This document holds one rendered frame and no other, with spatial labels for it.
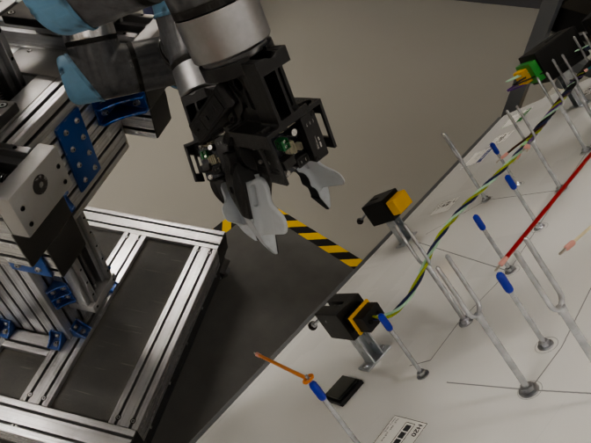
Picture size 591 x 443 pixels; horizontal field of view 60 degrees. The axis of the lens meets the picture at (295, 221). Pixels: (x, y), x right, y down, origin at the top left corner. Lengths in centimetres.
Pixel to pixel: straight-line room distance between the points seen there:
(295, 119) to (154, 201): 199
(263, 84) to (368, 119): 242
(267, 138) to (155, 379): 127
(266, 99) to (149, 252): 154
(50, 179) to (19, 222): 9
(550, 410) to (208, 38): 41
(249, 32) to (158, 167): 217
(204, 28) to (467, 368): 41
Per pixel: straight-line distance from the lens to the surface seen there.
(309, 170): 56
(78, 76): 82
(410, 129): 281
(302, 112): 47
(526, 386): 50
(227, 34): 45
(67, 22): 52
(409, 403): 57
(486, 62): 352
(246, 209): 52
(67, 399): 172
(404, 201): 93
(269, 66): 45
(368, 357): 67
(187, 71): 71
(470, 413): 51
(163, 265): 190
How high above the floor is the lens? 166
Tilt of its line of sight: 48 degrees down
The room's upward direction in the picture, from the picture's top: straight up
